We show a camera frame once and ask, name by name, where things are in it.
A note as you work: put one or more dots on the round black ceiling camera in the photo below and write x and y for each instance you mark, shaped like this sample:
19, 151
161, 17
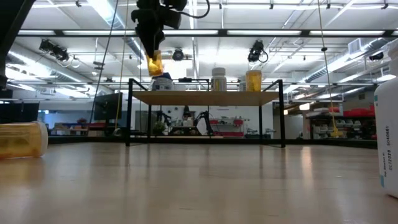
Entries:
178, 54

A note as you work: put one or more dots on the small green background plant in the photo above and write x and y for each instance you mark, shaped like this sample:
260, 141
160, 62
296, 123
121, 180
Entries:
159, 127

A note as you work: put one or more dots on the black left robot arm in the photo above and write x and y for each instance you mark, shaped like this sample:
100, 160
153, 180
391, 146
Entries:
12, 25

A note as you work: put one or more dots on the wooden shelf black metal frame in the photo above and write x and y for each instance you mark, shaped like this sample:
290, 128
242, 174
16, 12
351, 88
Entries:
202, 98

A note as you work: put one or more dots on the red storage rack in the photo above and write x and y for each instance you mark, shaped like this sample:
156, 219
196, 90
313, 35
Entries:
228, 126

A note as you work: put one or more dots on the background storage shelves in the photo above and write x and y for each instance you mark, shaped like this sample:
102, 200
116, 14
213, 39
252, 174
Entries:
326, 124

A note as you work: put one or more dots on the black ceiling camera cluster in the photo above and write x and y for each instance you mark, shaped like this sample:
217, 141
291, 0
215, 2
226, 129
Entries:
54, 49

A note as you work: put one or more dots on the white bottle blue-edged label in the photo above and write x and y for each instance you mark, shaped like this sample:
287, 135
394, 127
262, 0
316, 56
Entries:
388, 130

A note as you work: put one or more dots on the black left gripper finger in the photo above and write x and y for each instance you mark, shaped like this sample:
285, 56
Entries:
159, 37
147, 42

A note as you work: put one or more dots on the background black robot arm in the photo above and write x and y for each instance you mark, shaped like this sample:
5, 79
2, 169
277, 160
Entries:
203, 114

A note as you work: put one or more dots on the black overhead beam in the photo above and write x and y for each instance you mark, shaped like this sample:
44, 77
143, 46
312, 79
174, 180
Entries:
224, 32

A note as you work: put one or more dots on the black background cabinet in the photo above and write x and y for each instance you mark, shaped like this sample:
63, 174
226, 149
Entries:
21, 112

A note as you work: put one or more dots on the clear jar blue cap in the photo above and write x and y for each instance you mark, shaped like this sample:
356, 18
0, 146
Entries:
164, 84

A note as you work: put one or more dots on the black table frame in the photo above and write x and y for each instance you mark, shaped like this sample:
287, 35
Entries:
242, 142

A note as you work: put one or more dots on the small black ceiling camera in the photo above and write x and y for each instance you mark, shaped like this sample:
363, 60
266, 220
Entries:
376, 56

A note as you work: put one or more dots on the background workbench with items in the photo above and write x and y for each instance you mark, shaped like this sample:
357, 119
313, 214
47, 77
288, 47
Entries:
71, 129

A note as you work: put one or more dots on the white aspirin bottle green label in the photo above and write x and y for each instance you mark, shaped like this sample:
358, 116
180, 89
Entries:
219, 82

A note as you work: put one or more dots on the black computer monitor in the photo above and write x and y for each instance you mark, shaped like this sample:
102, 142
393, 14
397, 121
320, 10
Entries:
107, 105

